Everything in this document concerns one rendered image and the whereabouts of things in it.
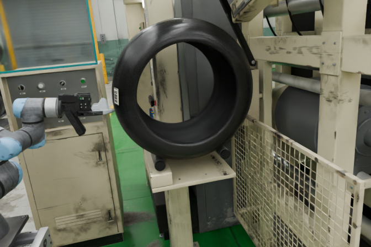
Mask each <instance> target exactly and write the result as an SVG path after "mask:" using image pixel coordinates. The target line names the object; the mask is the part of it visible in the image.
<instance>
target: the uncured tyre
mask: <svg viewBox="0 0 371 247"><path fill-rule="evenodd" d="M180 42H185V43H188V44H190V45H192V46H194V47H196V48H197V49H198V50H200V51H201V52H202V53H203V54H204V55H205V57H206V58H207V59H208V61H209V63H210V65H211V68H212V70H213V76H214V86H213V92H212V94H211V97H210V99H209V101H208V103H207V104H206V106H205V107H204V109H203V110H202V111H201V112H200V113H199V114H197V115H196V116H194V117H193V118H191V119H189V120H186V121H183V122H178V123H166V122H161V121H158V120H156V119H154V118H152V117H151V116H149V115H148V114H147V113H145V112H144V111H143V109H142V108H140V106H139V104H138V103H137V86H138V83H139V79H140V77H141V74H142V72H143V70H144V68H145V67H146V65H147V64H148V62H149V61H150V60H151V59H152V58H153V57H154V56H155V55H156V54H157V53H159V52H160V51H161V50H163V49H165V48H167V47H169V46H171V45H174V44H177V43H180ZM114 88H117V89H118V96H119V105H117V104H115V103H114ZM252 94H253V79H252V72H251V68H250V64H249V62H248V59H247V57H246V55H245V53H244V51H243V50H242V48H241V47H240V45H239V44H238V43H237V42H236V40H235V39H234V38H233V37H232V36H231V35H230V34H228V33H227V32H226V31H225V30H223V29H222V28H220V27H219V26H217V25H215V24H213V23H211V22H208V21H206V20H202V19H197V18H189V17H180V18H171V19H166V20H163V21H161V22H158V23H156V24H153V25H150V26H148V27H146V28H145V29H143V30H142V31H140V32H139V33H137V34H136V35H135V36H134V37H133V38H132V39H131V40H130V41H129V42H128V43H127V44H126V45H125V47H124V48H123V50H122V52H121V53H120V55H119V57H118V60H117V62H116V65H115V68H114V73H113V81H112V101H113V106H114V111H115V114H116V116H117V118H118V121H119V123H120V125H121V126H122V128H123V130H124V131H125V132H126V134H127V135H128V136H129V137H130V138H131V139H132V140H133V141H134V142H135V143H136V144H138V145H139V146H140V147H142V148H143V149H145V150H147V151H148V152H150V153H152V154H155V155H157V156H160V157H163V158H168V159H177V160H184V159H193V158H198V157H202V156H204V155H207V154H209V153H211V152H213V151H215V150H217V149H219V148H220V147H222V146H223V145H224V144H225V143H227V142H228V141H229V140H230V139H231V138H232V137H233V136H234V135H235V134H236V132H237V131H238V130H239V128H240V127H241V125H242V124H243V122H244V120H245V118H246V116H247V114H248V111H249V109H250V105H251V101H252Z"/></svg>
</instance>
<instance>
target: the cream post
mask: <svg viewBox="0 0 371 247"><path fill-rule="evenodd" d="M144 8H146V12H147V22H148V23H147V24H146V27H148V26H150V25H153V24H156V23H158V22H161V21H163V20H166V19H171V18H174V12H173V0H144ZM150 64H151V66H152V68H153V78H154V81H153V80H152V83H153V93H154V99H155V101H156V106H155V109H156V118H157V120H158V121H161V122H166V123H178V122H183V117H182V104H181V91H180V84H179V71H178V58H177V45H176V44H174V45H171V46H169V47H167V48H165V49H163V50H161V51H160V52H159V53H157V54H156V55H155V56H154V57H153V58H152V59H151V60H150ZM165 200H166V210H167V219H168V229H169V239H170V247H193V234H192V221H191V214H190V202H189V188H188V186H186V187H181V188H177V189H172V190H167V191H165Z"/></svg>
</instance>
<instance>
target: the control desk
mask: <svg viewBox="0 0 371 247"><path fill-rule="evenodd" d="M0 89H1V93H2V98H3V102H4V106H5V109H6V113H7V118H8V122H9V126H10V130H11V132H14V131H16V130H19V129H21V128H22V119H20V118H16V117H15V116H14V114H13V103H14V101H15V100H16V99H21V98H59V96H58V95H60V94H76V93H90V94H91V99H92V102H91V107H92V105H93V104H94V103H99V101H100V99H101V98H106V100H107V93H106V89H105V82H104V75H103V68H102V61H98V64H97V65H87V66H76V67H65V68H53V69H42V70H36V71H25V72H13V73H2V74H0ZM107 103H108V100H107ZM78 118H79V120H80V121H81V123H82V124H83V125H84V127H85V128H86V132H85V134H83V135H81V136H79V135H78V134H77V133H76V131H75V129H74V128H73V126H72V125H71V123H70V121H69V120H68V118H67V117H66V115H65V114H64V115H63V116H58V117H44V126H45V134H46V138H45V145H44V146H43V147H39V148H37V149H28V148H27V149H26V150H24V151H22V152H21V153H20V154H19V155H18V160H19V165H20V167H21V168H22V171H23V180H24V185H25V189H26V193H27V196H28V200H29V204H30V209H31V213H32V216H33V220H34V224H35V229H36V230H39V229H40V228H42V227H49V231H50V236H51V240H52V247H101V246H106V245H110V244H115V243H119V242H123V241H124V213H123V197H122V193H121V186H120V179H119V172H118V165H117V161H116V154H115V147H114V140H113V133H112V126H111V121H110V114H105V115H98V116H85V117H82V116H78Z"/></svg>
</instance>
